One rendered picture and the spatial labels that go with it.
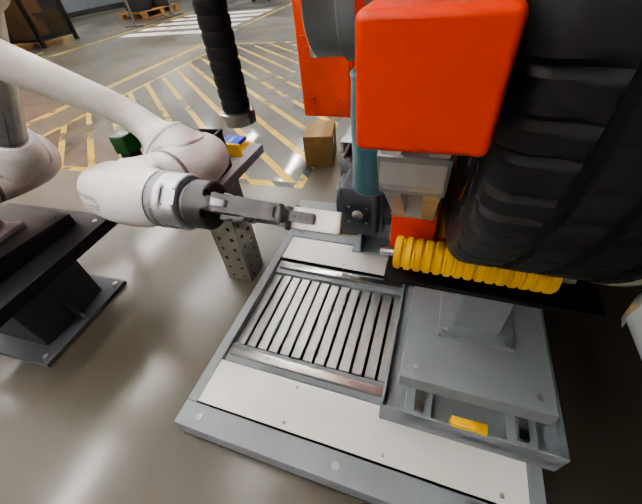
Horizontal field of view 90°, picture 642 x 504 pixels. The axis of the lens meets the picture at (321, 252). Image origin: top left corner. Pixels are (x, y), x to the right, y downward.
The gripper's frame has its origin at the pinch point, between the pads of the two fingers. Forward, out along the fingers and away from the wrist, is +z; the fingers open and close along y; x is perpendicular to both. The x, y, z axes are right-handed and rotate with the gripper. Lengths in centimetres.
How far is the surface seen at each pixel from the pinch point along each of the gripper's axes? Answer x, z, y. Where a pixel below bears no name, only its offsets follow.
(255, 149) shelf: 25, -41, -51
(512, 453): -39, 39, -33
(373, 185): 12.2, 2.2, -29.1
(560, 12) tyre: 9.2, 18.3, 25.2
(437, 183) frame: 3.8, 14.5, 11.9
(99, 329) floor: -45, -87, -46
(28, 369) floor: -58, -99, -33
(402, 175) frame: 4.1, 11.3, 12.3
